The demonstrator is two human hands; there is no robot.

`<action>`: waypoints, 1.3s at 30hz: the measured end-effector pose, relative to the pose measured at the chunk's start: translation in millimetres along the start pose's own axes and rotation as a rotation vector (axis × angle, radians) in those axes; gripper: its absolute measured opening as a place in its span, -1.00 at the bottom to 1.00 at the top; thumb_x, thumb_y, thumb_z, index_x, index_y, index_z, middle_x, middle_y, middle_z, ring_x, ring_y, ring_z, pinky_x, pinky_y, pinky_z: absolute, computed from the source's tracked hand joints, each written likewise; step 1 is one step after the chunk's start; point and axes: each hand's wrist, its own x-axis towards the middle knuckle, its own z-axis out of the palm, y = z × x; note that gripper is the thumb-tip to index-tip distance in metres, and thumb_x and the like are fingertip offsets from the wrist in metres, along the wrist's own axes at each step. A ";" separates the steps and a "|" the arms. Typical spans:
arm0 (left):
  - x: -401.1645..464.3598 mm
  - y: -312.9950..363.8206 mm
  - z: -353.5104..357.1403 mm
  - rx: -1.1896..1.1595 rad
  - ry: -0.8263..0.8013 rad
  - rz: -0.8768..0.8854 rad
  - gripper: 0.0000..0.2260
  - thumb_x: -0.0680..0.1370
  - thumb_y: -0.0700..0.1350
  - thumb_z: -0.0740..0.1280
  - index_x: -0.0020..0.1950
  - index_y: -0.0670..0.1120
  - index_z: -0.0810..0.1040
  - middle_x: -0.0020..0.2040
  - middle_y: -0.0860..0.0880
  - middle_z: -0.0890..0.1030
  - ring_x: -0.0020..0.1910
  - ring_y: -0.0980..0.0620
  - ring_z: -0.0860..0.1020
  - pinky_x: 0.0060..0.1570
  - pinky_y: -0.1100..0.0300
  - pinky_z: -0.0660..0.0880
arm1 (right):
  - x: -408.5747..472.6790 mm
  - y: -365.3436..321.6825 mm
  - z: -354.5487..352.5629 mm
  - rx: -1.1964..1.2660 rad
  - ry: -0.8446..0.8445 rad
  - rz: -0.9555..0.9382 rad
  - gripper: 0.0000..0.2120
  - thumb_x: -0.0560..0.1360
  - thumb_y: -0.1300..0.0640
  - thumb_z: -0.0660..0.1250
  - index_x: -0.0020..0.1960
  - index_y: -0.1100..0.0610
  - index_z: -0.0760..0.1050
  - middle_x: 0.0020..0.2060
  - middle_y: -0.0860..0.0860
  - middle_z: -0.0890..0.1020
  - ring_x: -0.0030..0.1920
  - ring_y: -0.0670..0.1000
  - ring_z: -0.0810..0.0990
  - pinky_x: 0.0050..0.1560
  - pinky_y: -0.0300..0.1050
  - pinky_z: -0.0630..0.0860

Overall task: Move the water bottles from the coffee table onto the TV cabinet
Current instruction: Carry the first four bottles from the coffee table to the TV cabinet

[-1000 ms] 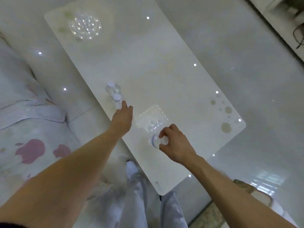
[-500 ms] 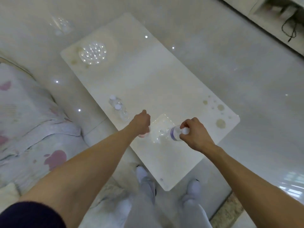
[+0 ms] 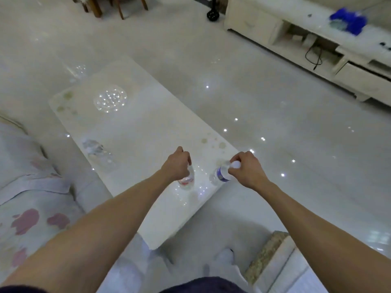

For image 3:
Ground person's right hand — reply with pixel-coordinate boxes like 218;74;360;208
227;151;271;193

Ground black wheel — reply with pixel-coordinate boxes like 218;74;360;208
206;0;220;22

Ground person's left hand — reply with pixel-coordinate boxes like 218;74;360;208
160;146;192;182

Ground clear bottle with blue label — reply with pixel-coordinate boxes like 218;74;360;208
209;160;242;186

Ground clear glass plate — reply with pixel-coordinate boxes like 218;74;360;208
93;85;128;113

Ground sofa with floral cover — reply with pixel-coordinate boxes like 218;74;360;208
0;114;87;284

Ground white low cabinet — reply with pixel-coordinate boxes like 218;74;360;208
224;0;391;107

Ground white slipper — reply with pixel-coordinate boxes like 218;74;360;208
214;248;236;268

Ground black cable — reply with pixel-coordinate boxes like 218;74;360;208
305;43;323;71

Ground wooden chair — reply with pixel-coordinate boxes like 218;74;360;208
71;0;149;20

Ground crumpled clear plastic bottle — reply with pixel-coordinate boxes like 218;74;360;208
82;139;118;168

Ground blue duster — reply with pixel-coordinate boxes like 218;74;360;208
329;8;368;36

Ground person's left forearm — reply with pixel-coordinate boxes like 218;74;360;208
0;168;171;293

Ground clear bottle with red label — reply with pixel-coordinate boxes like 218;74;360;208
178;164;196;190

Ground dark shorts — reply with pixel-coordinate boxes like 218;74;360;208
0;277;245;293

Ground white stool with woven side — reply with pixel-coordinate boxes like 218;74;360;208
244;231;330;293

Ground person's right forearm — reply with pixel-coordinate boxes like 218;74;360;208
259;181;391;293

